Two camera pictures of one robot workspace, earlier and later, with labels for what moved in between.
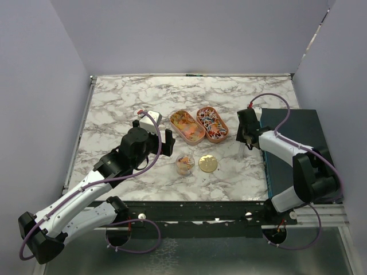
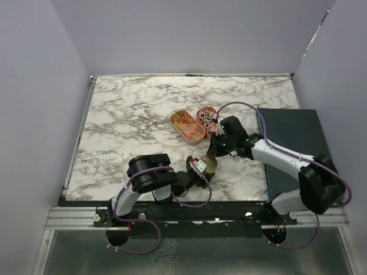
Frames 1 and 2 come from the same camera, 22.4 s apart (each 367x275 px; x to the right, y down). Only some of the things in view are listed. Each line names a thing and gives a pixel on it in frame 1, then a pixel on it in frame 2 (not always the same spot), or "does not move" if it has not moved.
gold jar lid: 207,163 does not move
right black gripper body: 241,134 → 224,145
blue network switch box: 304,127 does not move
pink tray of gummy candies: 186,128 does not move
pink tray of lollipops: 213,125 does not move
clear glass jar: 185,164 → 210,169
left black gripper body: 153,141 → 198,180
